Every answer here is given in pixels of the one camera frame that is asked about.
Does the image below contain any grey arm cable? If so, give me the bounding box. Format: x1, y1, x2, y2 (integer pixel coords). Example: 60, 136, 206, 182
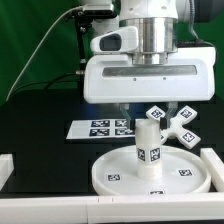
188, 0, 218, 49

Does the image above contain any white border rail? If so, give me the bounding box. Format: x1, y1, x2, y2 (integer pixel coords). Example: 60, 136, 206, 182
200, 148, 224, 193
0, 193, 224, 224
0, 154, 14, 191

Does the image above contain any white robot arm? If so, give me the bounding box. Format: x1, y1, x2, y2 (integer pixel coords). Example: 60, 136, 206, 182
84, 0, 224, 105

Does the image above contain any white front border rail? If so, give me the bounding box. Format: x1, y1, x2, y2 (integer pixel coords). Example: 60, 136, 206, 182
0, 193, 224, 224

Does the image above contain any white round table top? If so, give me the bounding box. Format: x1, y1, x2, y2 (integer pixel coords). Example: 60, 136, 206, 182
92, 145, 211, 195

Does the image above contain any white fiducial marker sheet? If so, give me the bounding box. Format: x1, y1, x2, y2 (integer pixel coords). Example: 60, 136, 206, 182
66, 119, 134, 140

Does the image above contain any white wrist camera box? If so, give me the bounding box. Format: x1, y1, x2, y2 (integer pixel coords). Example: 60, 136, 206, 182
90, 26, 139, 54

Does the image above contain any white cross-shaped table base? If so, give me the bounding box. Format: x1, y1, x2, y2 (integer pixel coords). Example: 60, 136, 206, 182
146, 106, 201, 149

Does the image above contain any white right border rail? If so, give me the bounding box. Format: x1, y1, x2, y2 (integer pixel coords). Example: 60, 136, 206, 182
200, 148, 224, 193

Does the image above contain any white camera cable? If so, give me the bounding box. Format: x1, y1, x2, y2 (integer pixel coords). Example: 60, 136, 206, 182
5, 5, 84, 101

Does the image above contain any white left border rail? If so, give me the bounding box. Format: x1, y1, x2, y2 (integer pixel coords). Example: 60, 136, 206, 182
0, 154, 14, 191

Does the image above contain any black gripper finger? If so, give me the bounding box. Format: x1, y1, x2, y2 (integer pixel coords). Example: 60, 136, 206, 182
160, 102, 178, 130
119, 104, 131, 128

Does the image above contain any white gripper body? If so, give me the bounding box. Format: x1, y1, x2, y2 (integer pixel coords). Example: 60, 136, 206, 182
84, 47, 216, 104

